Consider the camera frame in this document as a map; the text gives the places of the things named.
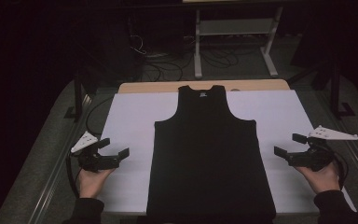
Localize hand-held gripper black cable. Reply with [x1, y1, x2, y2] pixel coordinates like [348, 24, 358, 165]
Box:
[65, 153, 82, 199]
[318, 143, 350, 190]

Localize wooden table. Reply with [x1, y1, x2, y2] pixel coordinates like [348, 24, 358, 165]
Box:
[117, 78, 291, 94]

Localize black tank top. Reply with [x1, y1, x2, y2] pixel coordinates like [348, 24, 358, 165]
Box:
[145, 84, 277, 224]

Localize white table sheet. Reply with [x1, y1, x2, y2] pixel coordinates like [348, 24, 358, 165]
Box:
[96, 90, 358, 217]

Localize thin black curved cable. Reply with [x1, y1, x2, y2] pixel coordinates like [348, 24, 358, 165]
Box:
[85, 96, 115, 136]

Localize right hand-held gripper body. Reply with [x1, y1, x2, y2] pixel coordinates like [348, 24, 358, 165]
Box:
[287, 124, 358, 173]

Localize left hand-held gripper black cable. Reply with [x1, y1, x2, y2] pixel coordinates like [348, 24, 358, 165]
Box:
[65, 153, 82, 199]

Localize black metal stand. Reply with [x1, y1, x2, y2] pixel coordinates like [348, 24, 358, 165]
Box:
[63, 64, 101, 121]
[287, 59, 357, 119]

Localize white metal stand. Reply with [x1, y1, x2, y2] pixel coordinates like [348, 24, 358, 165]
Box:
[194, 6, 284, 79]

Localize bundle of black floor cables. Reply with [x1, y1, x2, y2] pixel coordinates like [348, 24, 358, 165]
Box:
[130, 33, 241, 83]

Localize person's right hand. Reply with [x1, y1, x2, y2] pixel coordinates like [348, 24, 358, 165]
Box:
[294, 161, 341, 196]

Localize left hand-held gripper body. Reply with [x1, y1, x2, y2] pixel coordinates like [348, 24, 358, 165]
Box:
[70, 131, 121, 173]

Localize right hand-held gripper black cable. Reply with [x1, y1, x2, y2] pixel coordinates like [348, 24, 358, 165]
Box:
[318, 143, 350, 190]

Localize person's left hand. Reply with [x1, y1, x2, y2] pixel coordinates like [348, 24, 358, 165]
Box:
[77, 167, 116, 200]

